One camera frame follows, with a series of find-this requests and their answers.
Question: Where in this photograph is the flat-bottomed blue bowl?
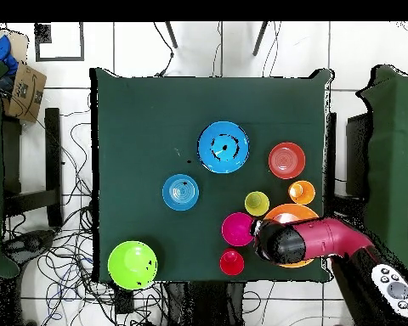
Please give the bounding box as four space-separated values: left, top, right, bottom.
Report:
161 173 201 212

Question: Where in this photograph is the large blue bowl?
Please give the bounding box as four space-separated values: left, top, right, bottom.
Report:
196 121 251 175

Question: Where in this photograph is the green bowl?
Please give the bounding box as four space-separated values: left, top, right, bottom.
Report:
107 240 159 291

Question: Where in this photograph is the pale yellow cup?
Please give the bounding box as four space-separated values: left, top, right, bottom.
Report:
244 190 270 217

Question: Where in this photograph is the magenta bowl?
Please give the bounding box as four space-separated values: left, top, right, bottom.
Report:
221 211 256 248

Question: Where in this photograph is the large yellow bowl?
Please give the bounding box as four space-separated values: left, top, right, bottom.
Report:
263 203 320 269

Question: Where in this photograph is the red cup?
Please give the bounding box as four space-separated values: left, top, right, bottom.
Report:
218 247 246 277

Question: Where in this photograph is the amber yellow cup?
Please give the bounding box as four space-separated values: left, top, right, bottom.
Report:
287 180 316 205

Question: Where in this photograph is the orange bowl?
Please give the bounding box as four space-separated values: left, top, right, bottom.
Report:
268 141 307 180

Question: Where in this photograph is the dark green tablecloth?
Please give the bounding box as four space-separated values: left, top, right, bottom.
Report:
89 67 334 284

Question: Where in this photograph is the cardboard box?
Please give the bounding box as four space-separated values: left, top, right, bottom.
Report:
3 62 48 124

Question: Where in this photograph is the blue cloth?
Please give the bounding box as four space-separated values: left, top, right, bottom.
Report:
0 35 20 76

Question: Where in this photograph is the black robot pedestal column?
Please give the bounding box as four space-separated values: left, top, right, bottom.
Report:
166 281 247 326

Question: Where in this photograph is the tangle of black cables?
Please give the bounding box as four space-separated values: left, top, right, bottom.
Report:
3 101 164 326

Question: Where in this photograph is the black tripod cable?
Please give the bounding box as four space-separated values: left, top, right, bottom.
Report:
152 21 175 77

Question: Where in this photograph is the black stool frame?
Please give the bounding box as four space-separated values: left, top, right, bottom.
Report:
1 107 64 228

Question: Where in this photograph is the black pedestal foot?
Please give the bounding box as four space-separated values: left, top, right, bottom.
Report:
1 230 57 264

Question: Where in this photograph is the grey square frame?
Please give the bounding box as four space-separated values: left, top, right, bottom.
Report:
34 21 85 63

